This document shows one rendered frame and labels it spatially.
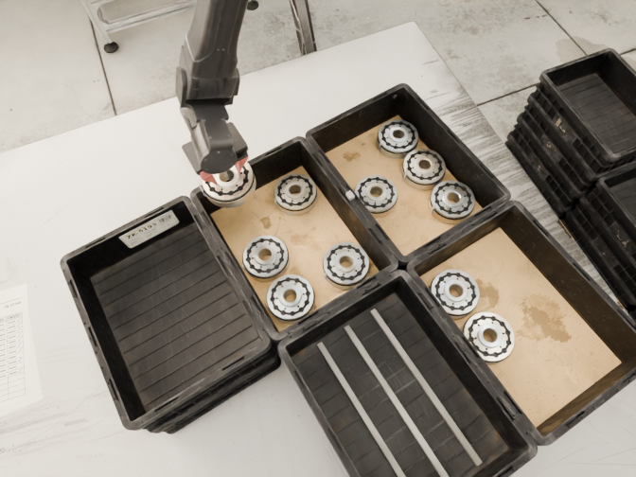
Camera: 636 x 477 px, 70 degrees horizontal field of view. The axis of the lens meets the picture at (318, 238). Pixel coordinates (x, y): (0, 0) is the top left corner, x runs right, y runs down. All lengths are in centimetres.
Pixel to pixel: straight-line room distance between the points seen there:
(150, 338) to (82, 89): 196
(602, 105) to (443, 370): 128
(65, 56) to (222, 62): 242
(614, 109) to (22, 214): 196
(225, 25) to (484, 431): 83
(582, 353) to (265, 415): 69
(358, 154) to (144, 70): 179
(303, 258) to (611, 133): 125
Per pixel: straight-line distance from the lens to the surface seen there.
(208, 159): 70
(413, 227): 109
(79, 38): 312
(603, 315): 108
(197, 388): 90
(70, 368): 127
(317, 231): 107
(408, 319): 101
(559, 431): 94
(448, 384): 100
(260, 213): 111
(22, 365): 133
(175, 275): 109
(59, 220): 145
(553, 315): 110
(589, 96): 199
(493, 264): 110
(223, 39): 63
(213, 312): 104
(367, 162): 118
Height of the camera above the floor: 179
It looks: 64 degrees down
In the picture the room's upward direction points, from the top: 4 degrees counter-clockwise
